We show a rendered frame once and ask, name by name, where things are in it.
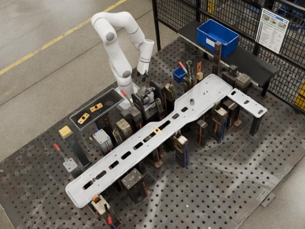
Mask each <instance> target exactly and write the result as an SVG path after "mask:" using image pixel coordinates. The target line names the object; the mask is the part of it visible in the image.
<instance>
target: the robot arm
mask: <svg viewBox="0 0 305 229"><path fill-rule="evenodd" d="M91 23H92V26H93V27H94V28H95V30H96V31H97V33H98V34H99V36H100V37H101V39H102V41H103V45H104V48H105V50H106V52H107V54H108V55H109V64H110V67H111V69H112V71H113V74H114V76H115V78H116V80H117V84H118V87H119V91H118V93H119V94H120V95H121V96H122V97H123V98H124V99H125V100H124V101H123V102H122V103H124V104H130V102H129V101H128V99H127V98H126V97H125V96H124V95H123V94H122V92H121V89H123V90H124V92H125V93H126V94H127V97H128V98H129V99H130V100H131V102H133V100H132V97H131V94H132V93H135V94H136V93H137V92H138V89H137V88H136V87H134V86H133V82H132V78H131V73H132V67H131V65H130V64H129V62H128V61H127V59H126V57H125V56H124V54H123V52H122V50H121V48H120V46H119V44H118V41H117V34H116V32H115V30H114V28H113V27H112V26H115V27H123V28H124V29H125V30H126V31H127V33H128V34H129V35H130V37H131V38H132V39H131V43H132V44H133V46H134V47H135V48H136V49H137V50H139V51H140V52H141V54H140V60H139V63H138V67H137V76H140V74H142V75H143V77H142V82H145V80H146V78H147V76H148V66H149V62H150V59H151V55H152V51H153V46H154V41H152V40H150V39H145V36H144V34H143V32H142V31H141V29H140V27H139V26H138V24H137V23H136V21H135V19H134V18H133V17H132V15H131V14H130V13H128V12H119V13H107V12H100V13H96V14H95V15H94V16H93V17H92V19H91ZM144 75H145V76H144Z"/></svg>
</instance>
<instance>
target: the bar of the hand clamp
mask: <svg viewBox="0 0 305 229"><path fill-rule="evenodd" d="M193 66H194V64H193V63H192V62H191V61H190V60H189V61H188V62H186V67H187V75H188V78H189V79H190V81H191V77H192V80H194V78H193V71H192V67H193Z"/></svg>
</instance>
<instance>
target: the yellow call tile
mask: <svg viewBox="0 0 305 229"><path fill-rule="evenodd" d="M59 132H60V133H61V134H62V136H63V137H65V136H66V135H68V134H69V133H71V130H70V129H69V128H68V127H67V126H65V127H63V128H62V129H61V130H59Z"/></svg>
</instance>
